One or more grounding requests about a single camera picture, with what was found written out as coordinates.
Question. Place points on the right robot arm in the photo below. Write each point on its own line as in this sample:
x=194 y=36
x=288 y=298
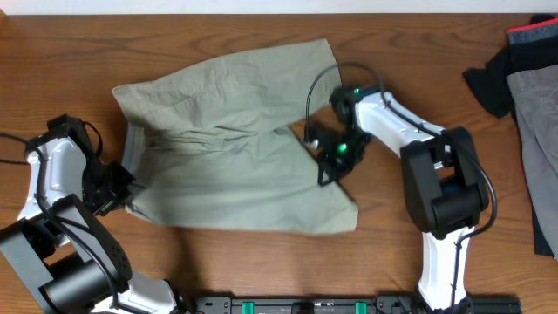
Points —
x=444 y=189

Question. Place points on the beige khaki shorts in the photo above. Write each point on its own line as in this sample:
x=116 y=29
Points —
x=213 y=147

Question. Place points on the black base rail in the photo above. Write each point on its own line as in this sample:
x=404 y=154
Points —
x=383 y=304

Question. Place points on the grey shorts in pile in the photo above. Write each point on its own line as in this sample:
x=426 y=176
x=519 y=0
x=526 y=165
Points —
x=535 y=98

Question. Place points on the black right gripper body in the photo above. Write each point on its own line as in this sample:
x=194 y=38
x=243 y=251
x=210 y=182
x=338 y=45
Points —
x=346 y=151

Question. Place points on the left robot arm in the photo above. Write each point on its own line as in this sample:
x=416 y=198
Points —
x=66 y=258

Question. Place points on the black garment with red trim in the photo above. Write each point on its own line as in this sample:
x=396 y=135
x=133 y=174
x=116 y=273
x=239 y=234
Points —
x=529 y=47

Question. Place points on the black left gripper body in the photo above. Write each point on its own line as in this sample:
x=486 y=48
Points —
x=103 y=187

